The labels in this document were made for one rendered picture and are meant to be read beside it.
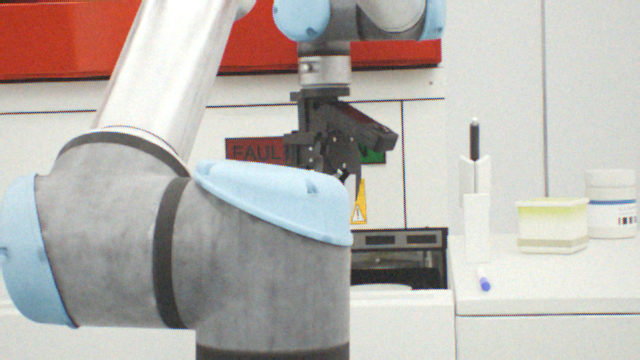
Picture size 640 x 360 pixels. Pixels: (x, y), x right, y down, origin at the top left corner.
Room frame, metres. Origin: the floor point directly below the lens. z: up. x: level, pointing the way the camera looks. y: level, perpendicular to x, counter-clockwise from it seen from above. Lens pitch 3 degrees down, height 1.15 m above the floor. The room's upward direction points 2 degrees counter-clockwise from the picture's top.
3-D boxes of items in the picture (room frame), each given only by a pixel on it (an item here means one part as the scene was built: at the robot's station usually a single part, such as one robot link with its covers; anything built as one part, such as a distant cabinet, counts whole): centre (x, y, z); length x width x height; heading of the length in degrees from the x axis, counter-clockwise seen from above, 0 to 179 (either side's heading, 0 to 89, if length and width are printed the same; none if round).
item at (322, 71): (1.71, -0.01, 1.21); 0.08 x 0.08 x 0.05
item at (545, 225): (1.59, -0.31, 1.00); 0.07 x 0.07 x 0.07; 60
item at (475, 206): (1.51, -0.20, 1.03); 0.06 x 0.04 x 0.13; 175
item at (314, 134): (1.72, -0.01, 1.13); 0.09 x 0.08 x 0.12; 51
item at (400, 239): (1.86, 0.03, 0.96); 0.44 x 0.01 x 0.02; 85
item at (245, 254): (0.91, 0.04, 1.05); 0.13 x 0.12 x 0.14; 78
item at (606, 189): (1.73, -0.41, 1.01); 0.07 x 0.07 x 0.10
